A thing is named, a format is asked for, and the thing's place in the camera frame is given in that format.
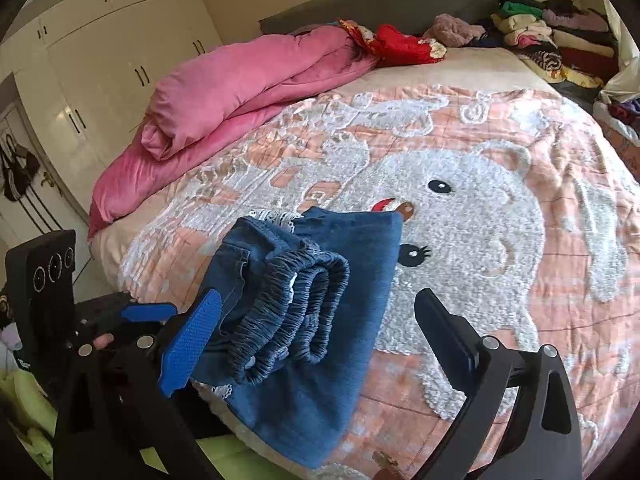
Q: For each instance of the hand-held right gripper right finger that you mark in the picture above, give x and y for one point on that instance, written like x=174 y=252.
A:
x=445 y=330

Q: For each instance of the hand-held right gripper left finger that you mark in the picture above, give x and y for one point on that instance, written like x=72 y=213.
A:
x=192 y=340

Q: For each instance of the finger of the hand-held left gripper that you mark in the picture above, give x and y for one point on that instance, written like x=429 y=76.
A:
x=147 y=311

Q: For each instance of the blue denim pants with lace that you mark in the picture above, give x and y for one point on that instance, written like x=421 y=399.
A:
x=310 y=400

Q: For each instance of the person's left hand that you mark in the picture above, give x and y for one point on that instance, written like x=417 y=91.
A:
x=102 y=341

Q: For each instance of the peach printed blanket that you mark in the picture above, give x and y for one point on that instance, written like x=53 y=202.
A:
x=500 y=270

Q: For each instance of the green clothing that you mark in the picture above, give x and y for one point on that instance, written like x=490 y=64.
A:
x=25 y=400

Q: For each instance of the black bag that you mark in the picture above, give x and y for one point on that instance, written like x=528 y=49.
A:
x=17 y=172

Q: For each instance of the cream door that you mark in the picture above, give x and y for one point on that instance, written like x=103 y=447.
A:
x=37 y=120

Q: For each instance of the pink duvet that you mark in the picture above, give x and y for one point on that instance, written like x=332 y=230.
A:
x=210 y=100

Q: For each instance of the cream wardrobe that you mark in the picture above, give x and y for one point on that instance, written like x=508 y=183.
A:
x=100 y=60

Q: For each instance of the pink floral pillow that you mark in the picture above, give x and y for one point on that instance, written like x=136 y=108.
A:
x=627 y=150

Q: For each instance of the red patterned cloth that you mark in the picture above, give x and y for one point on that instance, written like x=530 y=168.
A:
x=400 y=45

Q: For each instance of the mauve fluffy cloth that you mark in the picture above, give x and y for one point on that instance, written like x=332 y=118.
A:
x=452 y=27

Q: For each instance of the white plastic bag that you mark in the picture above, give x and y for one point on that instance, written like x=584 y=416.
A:
x=622 y=80

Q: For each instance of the pile of folded clothes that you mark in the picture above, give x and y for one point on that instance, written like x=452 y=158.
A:
x=540 y=35

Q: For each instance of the grey headboard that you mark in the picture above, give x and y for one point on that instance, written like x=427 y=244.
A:
x=390 y=5

